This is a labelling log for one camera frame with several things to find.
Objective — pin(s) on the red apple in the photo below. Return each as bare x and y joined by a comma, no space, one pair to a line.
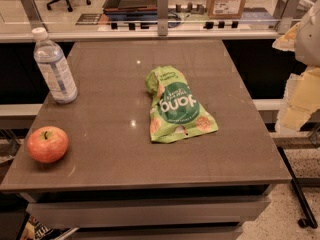
47,144

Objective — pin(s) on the clear plastic water bottle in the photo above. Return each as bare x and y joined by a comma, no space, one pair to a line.
54,67

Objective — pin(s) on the left metal railing post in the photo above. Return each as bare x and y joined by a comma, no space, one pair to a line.
33,14

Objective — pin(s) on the green snack bag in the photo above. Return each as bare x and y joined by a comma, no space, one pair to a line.
175,113

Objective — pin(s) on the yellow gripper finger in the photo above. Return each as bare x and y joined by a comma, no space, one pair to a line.
300,101
286,42

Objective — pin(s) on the grey table drawer unit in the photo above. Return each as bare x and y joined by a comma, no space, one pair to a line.
200,218

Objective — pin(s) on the magazine on floor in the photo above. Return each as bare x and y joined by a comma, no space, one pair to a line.
32,229

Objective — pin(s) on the centre metal railing post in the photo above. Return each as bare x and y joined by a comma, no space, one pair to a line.
162,17

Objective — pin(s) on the metal railing post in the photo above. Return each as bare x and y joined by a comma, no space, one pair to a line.
162,17
286,16
33,14

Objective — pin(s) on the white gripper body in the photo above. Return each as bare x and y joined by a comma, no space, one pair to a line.
308,40

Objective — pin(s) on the black floor stand bar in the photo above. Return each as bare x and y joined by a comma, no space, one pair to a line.
309,219

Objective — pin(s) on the cardboard box with label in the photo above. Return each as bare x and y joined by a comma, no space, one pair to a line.
225,9

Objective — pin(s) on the right metal railing post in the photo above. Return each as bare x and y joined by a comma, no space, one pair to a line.
286,16

